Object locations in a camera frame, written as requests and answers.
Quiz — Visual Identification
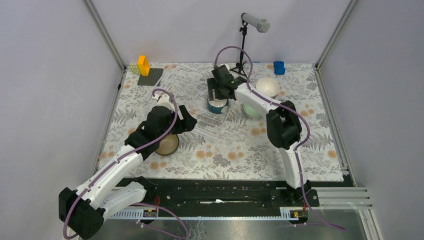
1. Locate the yellow toy block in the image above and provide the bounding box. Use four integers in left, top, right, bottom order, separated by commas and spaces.
137, 55, 151, 77

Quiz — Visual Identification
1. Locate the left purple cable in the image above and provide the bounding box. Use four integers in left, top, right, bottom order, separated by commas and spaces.
62, 88, 190, 240

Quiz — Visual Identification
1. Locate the white wire dish rack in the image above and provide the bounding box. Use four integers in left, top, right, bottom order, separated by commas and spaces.
153, 63, 234, 140

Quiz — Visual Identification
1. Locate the lime green toy block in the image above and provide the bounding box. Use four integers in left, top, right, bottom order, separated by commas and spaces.
128, 64, 141, 75

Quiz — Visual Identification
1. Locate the teal white spotted bowl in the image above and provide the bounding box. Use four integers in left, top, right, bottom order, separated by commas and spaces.
206, 99, 229, 114

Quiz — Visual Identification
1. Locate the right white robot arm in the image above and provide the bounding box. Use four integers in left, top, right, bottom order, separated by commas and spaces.
207, 65, 307, 206

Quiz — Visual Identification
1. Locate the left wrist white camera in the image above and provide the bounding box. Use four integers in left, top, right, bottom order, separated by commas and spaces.
153, 93, 175, 112

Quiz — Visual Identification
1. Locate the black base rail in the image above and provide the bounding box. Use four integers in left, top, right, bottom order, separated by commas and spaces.
116, 177, 306, 218

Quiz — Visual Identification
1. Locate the white ribbed bowl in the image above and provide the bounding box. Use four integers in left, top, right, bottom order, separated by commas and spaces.
255, 77, 280, 99

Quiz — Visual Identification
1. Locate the dark grey building plate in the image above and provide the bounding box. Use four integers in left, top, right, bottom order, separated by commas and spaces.
137, 68, 164, 87

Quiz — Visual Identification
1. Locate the grey microphone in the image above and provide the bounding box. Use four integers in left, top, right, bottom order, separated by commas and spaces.
241, 12, 271, 33

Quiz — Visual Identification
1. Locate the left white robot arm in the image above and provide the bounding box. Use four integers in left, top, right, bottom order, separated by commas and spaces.
58, 105, 198, 240

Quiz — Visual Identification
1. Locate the dark teal floral bowl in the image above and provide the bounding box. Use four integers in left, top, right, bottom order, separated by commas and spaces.
155, 134, 180, 156

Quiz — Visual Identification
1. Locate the light green celadon bowl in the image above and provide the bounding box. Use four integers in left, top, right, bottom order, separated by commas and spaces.
242, 103, 262, 119

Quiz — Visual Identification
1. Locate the blue toy block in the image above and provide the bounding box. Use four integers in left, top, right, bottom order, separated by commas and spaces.
273, 61, 286, 75

